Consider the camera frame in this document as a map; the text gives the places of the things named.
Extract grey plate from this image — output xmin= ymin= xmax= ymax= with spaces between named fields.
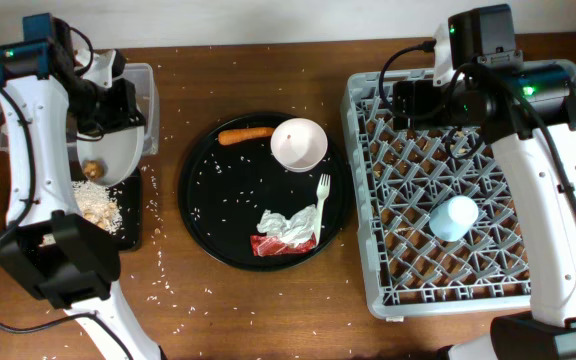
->
xmin=76 ymin=126 xmax=144 ymax=187

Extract brown food scrap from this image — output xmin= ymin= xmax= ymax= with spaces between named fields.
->
xmin=82 ymin=160 xmax=106 ymax=181

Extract rice and food scraps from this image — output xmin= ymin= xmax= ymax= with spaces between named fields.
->
xmin=72 ymin=181 xmax=123 ymax=234

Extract orange carrot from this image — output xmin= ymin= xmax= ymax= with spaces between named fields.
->
xmin=217 ymin=127 xmax=274 ymax=146

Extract light blue cup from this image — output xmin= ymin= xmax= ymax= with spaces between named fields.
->
xmin=428 ymin=195 xmax=479 ymax=242

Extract beige bowl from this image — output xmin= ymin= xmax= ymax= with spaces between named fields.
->
xmin=270 ymin=118 xmax=328 ymax=173

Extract white napkin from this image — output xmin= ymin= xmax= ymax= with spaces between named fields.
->
xmin=256 ymin=205 xmax=318 ymax=248

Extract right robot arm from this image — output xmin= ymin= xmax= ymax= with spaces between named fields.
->
xmin=384 ymin=4 xmax=576 ymax=359

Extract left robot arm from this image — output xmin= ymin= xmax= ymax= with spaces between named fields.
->
xmin=0 ymin=13 xmax=164 ymax=359

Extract grey dishwasher rack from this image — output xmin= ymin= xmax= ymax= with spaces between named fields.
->
xmin=340 ymin=59 xmax=576 ymax=322

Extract clear plastic bin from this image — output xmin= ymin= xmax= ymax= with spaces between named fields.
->
xmin=0 ymin=63 xmax=160 ymax=156

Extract black rectangular tray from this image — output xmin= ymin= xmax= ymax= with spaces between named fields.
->
xmin=71 ymin=163 xmax=143 ymax=252

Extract white plastic fork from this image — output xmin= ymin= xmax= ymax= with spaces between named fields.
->
xmin=314 ymin=174 xmax=331 ymax=243

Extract round black serving tray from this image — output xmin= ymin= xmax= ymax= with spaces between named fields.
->
xmin=177 ymin=112 xmax=354 ymax=271

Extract red snack wrapper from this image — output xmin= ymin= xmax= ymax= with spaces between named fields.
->
xmin=250 ymin=235 xmax=317 ymax=257

